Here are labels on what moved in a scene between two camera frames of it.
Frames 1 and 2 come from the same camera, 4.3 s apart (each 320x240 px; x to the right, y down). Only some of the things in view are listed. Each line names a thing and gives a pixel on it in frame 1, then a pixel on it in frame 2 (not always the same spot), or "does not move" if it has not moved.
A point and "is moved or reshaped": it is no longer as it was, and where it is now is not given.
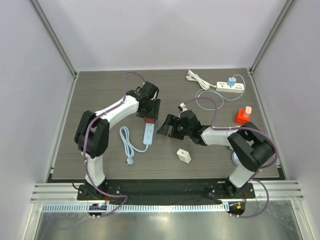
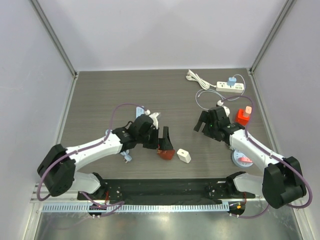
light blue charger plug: x=231 y=81 does not move
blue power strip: x=148 y=140 is moved or reshaped
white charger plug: x=184 y=155 does not move
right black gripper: x=173 y=127 -> x=208 y=122
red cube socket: x=239 y=119 does not move
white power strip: x=223 y=87 does not move
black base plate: x=160 y=191 does not move
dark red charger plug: x=149 y=120 is moved or reshaped
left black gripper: x=153 y=113 -> x=164 y=143
